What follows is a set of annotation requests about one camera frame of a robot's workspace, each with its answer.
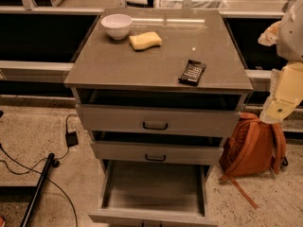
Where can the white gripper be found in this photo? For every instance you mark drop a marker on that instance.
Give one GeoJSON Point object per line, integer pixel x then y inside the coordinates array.
{"type": "Point", "coordinates": [292, 37]}

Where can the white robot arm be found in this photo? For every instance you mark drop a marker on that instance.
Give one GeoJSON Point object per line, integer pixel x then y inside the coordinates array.
{"type": "Point", "coordinates": [289, 44]}

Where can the grey drawer cabinet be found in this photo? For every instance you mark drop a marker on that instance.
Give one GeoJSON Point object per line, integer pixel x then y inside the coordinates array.
{"type": "Point", "coordinates": [223, 86]}

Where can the grey middle drawer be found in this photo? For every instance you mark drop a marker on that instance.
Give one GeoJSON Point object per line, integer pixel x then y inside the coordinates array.
{"type": "Point", "coordinates": [156, 153]}

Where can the grey open bottom drawer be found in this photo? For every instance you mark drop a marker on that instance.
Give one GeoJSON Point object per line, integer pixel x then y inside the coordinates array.
{"type": "Point", "coordinates": [139, 194]}

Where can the grey top drawer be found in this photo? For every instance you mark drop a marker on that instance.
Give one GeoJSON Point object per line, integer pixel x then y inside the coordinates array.
{"type": "Point", "coordinates": [157, 120]}

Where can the orange backpack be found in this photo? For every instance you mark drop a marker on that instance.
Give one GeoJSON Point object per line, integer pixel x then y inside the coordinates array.
{"type": "Point", "coordinates": [254, 147]}

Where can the yellow sponge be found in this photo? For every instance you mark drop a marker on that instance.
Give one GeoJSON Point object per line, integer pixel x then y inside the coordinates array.
{"type": "Point", "coordinates": [145, 40]}

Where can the white ceramic bowl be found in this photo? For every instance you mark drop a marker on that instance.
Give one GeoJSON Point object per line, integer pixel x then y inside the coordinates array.
{"type": "Point", "coordinates": [117, 26]}

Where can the black power adapter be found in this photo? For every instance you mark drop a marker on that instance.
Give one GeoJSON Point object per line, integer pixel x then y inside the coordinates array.
{"type": "Point", "coordinates": [71, 139]}

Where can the black metal pole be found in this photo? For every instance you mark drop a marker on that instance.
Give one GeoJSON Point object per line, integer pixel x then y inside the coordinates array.
{"type": "Point", "coordinates": [38, 190]}

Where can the metal railing frame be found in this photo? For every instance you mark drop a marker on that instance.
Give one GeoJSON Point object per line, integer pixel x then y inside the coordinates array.
{"type": "Point", "coordinates": [35, 37]}

